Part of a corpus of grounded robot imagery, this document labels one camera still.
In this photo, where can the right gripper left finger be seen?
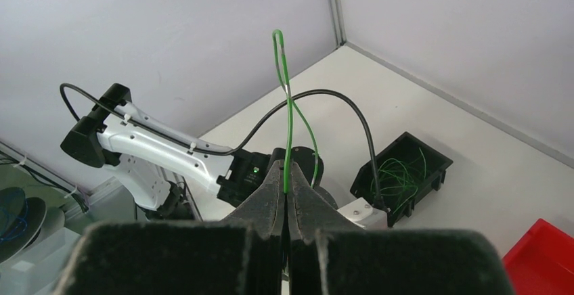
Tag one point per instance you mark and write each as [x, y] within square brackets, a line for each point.
[253, 235]

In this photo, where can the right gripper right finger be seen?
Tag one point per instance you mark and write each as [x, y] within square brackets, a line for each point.
[312, 224]

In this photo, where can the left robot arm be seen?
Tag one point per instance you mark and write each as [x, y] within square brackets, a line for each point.
[157, 164]

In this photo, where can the black plastic bin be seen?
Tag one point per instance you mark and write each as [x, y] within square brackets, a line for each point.
[408, 170]

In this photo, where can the red plastic bin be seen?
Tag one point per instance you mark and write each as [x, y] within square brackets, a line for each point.
[541, 262]

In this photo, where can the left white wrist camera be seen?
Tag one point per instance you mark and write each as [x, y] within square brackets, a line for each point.
[364, 215]

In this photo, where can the background spool with blue wire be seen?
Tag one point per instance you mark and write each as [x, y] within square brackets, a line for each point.
[21, 221]

